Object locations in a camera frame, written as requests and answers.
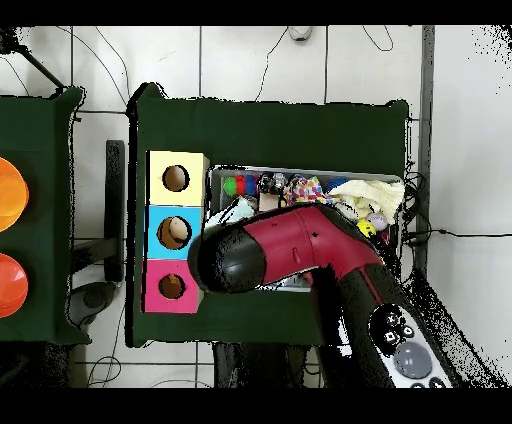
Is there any mint green cloth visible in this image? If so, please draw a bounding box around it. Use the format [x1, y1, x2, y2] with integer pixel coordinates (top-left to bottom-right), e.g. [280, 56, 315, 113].
[205, 197, 258, 230]

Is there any shallow clear mesh bin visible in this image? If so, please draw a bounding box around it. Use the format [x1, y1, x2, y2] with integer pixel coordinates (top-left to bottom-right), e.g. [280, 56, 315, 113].
[206, 165, 404, 293]

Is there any wooden box with three holes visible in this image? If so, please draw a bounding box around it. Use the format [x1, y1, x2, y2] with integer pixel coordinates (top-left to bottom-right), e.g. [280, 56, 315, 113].
[143, 150, 211, 315]

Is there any colourful polka dot cloth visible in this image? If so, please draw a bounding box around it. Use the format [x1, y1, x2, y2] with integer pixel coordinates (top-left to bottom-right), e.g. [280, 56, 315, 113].
[283, 175, 331, 206]

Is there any dark green table cloth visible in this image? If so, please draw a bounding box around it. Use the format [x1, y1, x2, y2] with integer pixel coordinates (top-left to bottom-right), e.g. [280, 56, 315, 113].
[0, 86, 86, 345]
[126, 82, 411, 349]

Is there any large yellow ball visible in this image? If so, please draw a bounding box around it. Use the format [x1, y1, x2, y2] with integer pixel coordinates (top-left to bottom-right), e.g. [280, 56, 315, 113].
[357, 219, 378, 240]

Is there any cream yellow cloth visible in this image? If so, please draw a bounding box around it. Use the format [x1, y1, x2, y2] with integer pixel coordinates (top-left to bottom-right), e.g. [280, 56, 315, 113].
[331, 179, 407, 226]

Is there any black stand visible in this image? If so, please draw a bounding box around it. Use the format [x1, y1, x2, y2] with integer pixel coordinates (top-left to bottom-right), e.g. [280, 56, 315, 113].
[103, 139, 128, 283]

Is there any orange bowl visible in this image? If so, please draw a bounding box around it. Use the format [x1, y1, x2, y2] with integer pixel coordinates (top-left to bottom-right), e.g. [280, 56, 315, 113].
[0, 252, 30, 320]
[0, 156, 30, 234]

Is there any black cable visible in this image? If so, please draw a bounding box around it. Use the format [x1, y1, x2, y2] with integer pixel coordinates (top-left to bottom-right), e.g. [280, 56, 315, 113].
[403, 226, 512, 242]
[255, 26, 291, 102]

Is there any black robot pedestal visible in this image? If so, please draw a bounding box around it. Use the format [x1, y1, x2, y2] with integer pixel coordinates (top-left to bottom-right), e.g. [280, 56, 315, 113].
[211, 342, 321, 389]

